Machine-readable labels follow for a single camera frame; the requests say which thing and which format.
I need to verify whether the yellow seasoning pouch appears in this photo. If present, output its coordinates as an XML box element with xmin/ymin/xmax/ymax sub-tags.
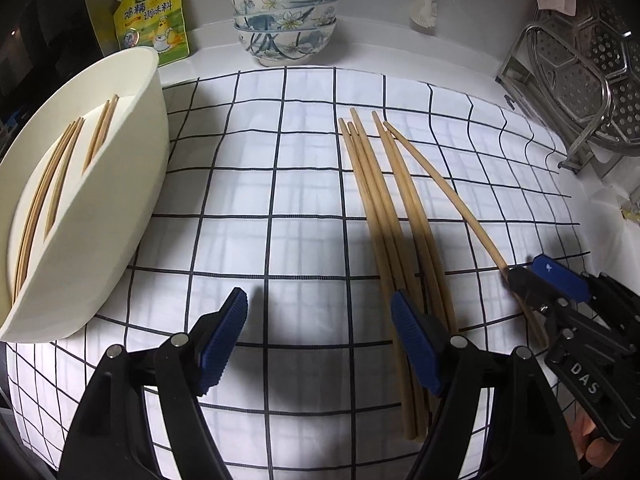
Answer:
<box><xmin>112</xmin><ymin>0</ymin><xmax>192</xmax><ymax>66</ymax></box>

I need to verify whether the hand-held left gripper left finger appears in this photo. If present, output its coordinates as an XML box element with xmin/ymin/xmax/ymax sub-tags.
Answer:
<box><xmin>57</xmin><ymin>287</ymin><xmax>249</xmax><ymax>480</ymax></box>

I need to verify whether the tapered wooden chopstick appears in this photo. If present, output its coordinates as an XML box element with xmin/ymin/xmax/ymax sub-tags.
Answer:
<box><xmin>15</xmin><ymin>119</ymin><xmax>80</xmax><ymax>293</ymax></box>
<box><xmin>338</xmin><ymin>117</ymin><xmax>416</xmax><ymax>441</ymax></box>
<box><xmin>44</xmin><ymin>117</ymin><xmax>86</xmax><ymax>240</ymax></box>
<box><xmin>347</xmin><ymin>122</ymin><xmax>423</xmax><ymax>443</ymax></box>
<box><xmin>11</xmin><ymin>121</ymin><xmax>73</xmax><ymax>298</ymax></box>
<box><xmin>82</xmin><ymin>100</ymin><xmax>112</xmax><ymax>167</ymax></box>
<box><xmin>371</xmin><ymin>111</ymin><xmax>458</xmax><ymax>333</ymax></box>
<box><xmin>350</xmin><ymin>108</ymin><xmax>436</xmax><ymax>441</ymax></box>
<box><xmin>90</xmin><ymin>94</ymin><xmax>121</xmax><ymax>161</ymax></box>
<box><xmin>383</xmin><ymin>121</ymin><xmax>548</xmax><ymax>348</ymax></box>

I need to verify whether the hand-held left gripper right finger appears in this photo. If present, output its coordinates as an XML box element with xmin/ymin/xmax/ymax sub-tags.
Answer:
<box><xmin>391</xmin><ymin>290</ymin><xmax>583</xmax><ymax>480</ymax></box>

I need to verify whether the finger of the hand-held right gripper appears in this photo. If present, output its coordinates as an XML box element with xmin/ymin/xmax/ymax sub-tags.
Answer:
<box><xmin>531</xmin><ymin>254</ymin><xmax>593</xmax><ymax>303</ymax></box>
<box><xmin>505</xmin><ymin>265</ymin><xmax>558</xmax><ymax>313</ymax></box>

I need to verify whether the white black checked cloth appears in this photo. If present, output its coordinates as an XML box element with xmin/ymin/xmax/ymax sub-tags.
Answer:
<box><xmin>5</xmin><ymin>65</ymin><xmax>596</xmax><ymax>480</ymax></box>

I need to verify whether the round white tray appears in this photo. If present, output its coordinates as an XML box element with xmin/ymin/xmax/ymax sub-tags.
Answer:
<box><xmin>0</xmin><ymin>46</ymin><xmax>171</xmax><ymax>343</ymax></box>

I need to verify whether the black range hood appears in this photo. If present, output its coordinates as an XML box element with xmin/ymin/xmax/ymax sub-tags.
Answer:
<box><xmin>0</xmin><ymin>0</ymin><xmax>116</xmax><ymax>121</ymax></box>

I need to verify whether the steel dish rack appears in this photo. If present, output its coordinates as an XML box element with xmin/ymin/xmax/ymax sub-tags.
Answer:
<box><xmin>496</xmin><ymin>7</ymin><xmax>640</xmax><ymax>173</ymax></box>

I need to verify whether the person's right hand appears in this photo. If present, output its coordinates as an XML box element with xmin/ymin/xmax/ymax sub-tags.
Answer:
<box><xmin>570</xmin><ymin>400</ymin><xmax>626</xmax><ymax>471</ymax></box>

